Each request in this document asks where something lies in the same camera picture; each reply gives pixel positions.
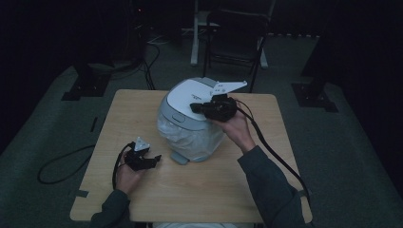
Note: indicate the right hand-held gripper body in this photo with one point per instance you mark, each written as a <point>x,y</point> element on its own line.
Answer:
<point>223,106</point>

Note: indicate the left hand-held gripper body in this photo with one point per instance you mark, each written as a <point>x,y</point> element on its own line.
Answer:
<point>138,156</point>

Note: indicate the white rice cooker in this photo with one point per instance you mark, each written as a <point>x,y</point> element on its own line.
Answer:
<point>190,101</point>

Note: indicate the person's left hand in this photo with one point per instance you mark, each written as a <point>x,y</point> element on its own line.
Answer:
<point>126,177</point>

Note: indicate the person's right hand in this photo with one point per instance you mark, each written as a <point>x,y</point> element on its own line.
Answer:
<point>236,129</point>

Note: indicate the translucent plastic trash bag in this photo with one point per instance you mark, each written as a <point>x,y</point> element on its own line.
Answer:
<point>193,139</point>

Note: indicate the dark tape strip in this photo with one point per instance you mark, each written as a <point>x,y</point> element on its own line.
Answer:
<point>93,124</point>

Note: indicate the grey tape strip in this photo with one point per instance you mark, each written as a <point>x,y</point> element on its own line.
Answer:
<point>81,193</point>
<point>303,192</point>

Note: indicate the black folding chair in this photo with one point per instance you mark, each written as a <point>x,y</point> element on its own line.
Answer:
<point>236,38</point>

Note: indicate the black stand base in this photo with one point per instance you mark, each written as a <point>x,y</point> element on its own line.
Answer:
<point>313,96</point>
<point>87,85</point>

